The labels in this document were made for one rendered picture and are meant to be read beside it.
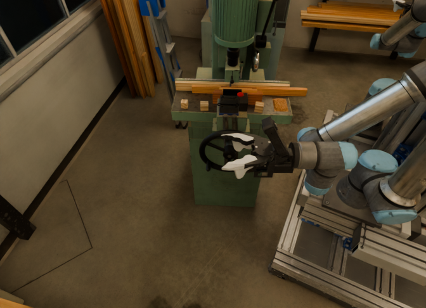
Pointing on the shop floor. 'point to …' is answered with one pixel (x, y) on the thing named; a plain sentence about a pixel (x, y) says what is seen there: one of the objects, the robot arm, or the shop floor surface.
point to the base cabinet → (220, 179)
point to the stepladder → (161, 38)
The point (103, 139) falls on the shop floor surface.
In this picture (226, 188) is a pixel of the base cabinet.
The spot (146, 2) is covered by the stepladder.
